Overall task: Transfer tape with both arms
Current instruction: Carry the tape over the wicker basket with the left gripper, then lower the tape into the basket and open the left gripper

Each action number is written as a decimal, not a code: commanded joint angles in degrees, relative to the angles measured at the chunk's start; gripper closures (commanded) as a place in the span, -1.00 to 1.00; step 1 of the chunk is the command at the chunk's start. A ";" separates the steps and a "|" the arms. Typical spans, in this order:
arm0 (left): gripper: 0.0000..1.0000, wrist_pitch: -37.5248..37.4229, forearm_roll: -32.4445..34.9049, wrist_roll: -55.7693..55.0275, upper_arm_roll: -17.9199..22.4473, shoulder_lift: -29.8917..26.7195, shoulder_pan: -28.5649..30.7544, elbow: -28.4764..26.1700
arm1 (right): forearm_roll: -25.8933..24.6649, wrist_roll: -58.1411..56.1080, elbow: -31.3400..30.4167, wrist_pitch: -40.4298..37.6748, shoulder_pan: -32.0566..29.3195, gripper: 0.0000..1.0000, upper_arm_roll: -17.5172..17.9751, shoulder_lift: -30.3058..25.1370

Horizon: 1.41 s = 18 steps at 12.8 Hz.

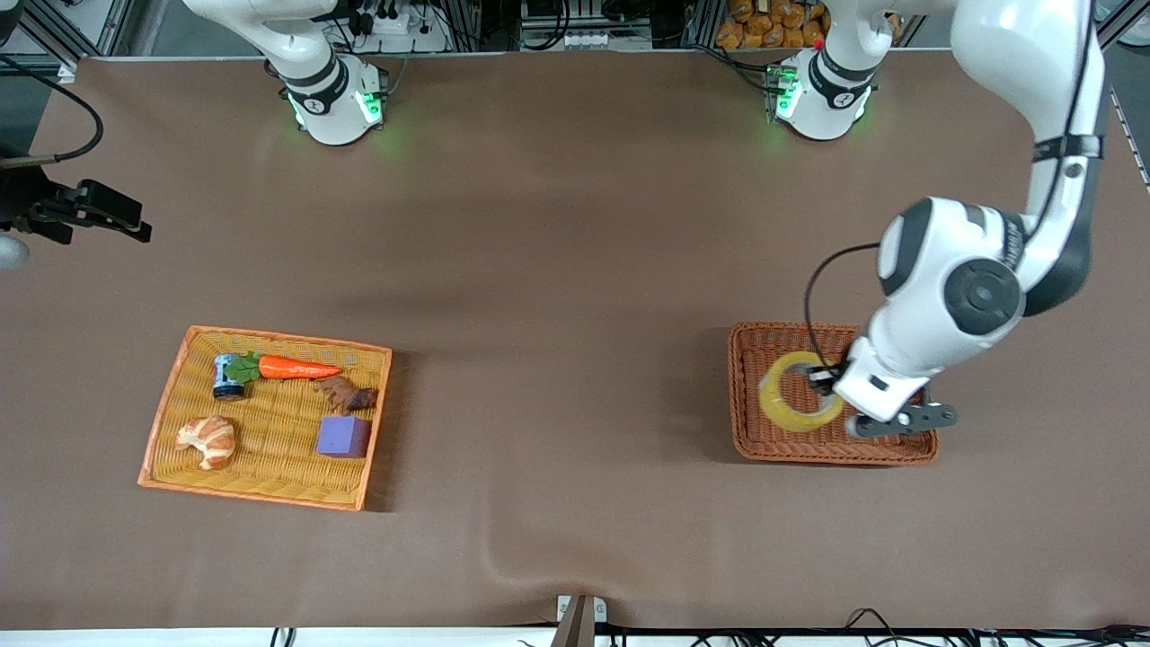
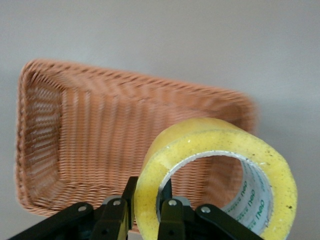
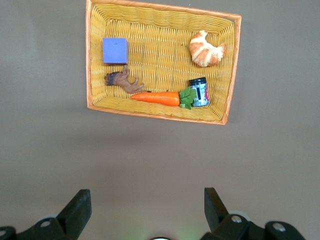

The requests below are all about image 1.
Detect orange toy carrot green leaves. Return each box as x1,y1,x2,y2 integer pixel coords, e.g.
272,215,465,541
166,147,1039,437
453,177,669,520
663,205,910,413
225,352,343,385

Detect brown wicker basket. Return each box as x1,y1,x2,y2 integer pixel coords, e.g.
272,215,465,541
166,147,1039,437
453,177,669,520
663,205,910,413
727,321,941,466

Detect clear yellowish tape roll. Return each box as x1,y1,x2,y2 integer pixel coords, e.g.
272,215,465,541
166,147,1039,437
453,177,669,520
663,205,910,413
758,350,846,435

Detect yellow wicker basket orange rim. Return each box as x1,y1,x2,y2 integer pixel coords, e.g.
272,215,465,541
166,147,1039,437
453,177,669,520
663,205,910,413
137,324,394,513

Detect white socket strip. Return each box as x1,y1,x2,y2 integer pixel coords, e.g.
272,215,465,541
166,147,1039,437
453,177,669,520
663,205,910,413
521,30,614,51

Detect black cable along table edge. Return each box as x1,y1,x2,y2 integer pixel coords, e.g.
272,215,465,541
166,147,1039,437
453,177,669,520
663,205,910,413
620,607,1150,647

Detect brown table cloth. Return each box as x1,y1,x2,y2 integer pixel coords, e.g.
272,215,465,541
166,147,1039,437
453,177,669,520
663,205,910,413
0,49,1150,630

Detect brown toy lion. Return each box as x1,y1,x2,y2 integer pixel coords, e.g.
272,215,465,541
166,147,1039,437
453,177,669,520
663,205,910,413
312,375,379,413

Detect white power strip with plugs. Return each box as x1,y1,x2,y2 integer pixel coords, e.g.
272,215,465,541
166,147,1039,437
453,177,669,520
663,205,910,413
346,0,450,52

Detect pile of orange bread toys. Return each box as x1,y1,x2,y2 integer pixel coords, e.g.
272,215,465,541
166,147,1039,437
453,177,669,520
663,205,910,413
716,0,829,50

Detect metal camera bracket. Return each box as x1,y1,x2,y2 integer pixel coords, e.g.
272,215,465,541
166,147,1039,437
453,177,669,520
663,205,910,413
555,593,609,647

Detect aluminium frame post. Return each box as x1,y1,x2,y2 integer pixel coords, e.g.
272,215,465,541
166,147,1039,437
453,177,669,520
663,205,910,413
452,0,484,48
685,0,720,48

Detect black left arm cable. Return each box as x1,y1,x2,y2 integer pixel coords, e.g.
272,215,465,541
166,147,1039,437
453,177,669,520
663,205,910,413
804,0,1104,371

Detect toy croissant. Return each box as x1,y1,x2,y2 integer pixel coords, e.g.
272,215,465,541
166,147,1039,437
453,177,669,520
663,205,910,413
174,415,237,472

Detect purple foam cube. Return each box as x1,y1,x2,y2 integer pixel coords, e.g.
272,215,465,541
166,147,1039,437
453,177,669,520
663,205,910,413
315,415,372,460

